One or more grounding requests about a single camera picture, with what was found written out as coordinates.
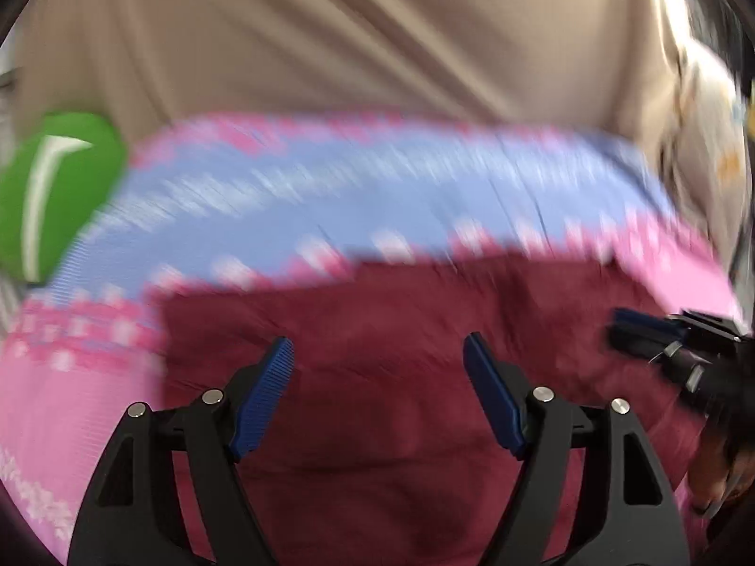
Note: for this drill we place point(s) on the maroon puffer jacket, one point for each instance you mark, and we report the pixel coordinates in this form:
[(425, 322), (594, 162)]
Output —
[(383, 318)]

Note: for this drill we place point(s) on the pink rose print bed sheet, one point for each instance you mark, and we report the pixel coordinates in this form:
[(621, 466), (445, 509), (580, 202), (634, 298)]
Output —
[(295, 200)]

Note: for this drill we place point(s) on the person's right hand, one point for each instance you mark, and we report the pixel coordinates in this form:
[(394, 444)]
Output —
[(716, 466)]

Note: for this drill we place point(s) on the beige hanging cloth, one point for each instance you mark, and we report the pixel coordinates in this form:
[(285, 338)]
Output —
[(354, 41)]

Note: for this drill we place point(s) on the green plush cushion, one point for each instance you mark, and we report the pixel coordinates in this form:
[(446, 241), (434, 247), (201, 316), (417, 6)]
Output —
[(59, 188)]

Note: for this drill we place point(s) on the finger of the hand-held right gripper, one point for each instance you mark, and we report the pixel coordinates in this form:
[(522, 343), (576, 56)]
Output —
[(655, 354), (640, 319)]

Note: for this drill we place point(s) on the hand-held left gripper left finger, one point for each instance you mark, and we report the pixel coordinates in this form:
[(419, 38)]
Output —
[(265, 395)]

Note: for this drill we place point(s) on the cream floral blanket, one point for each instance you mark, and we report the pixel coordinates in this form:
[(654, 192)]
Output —
[(713, 129)]

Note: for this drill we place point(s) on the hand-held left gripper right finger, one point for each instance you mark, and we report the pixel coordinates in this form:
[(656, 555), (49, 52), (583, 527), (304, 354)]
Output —
[(492, 395)]

